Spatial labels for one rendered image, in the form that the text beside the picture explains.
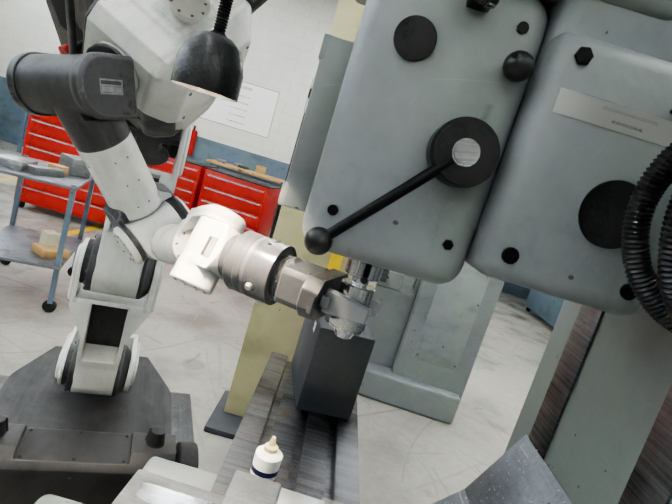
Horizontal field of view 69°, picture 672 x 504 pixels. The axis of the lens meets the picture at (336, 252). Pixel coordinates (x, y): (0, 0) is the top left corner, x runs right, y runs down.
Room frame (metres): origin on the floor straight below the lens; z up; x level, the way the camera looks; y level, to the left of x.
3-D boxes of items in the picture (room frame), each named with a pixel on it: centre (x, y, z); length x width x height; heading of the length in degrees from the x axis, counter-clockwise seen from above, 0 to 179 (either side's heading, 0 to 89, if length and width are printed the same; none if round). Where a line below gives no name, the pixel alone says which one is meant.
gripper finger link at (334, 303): (0.59, -0.03, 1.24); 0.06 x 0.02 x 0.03; 73
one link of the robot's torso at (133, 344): (1.31, 0.56, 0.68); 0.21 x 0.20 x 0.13; 22
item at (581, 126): (0.62, -0.24, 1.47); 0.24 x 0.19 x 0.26; 1
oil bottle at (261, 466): (0.64, 0.01, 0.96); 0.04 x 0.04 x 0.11
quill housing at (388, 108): (0.62, -0.05, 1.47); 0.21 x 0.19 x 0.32; 1
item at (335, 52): (0.62, 0.07, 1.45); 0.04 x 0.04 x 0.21; 1
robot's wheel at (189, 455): (1.15, 0.22, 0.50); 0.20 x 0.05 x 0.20; 22
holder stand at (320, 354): (1.06, -0.05, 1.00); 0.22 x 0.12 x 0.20; 11
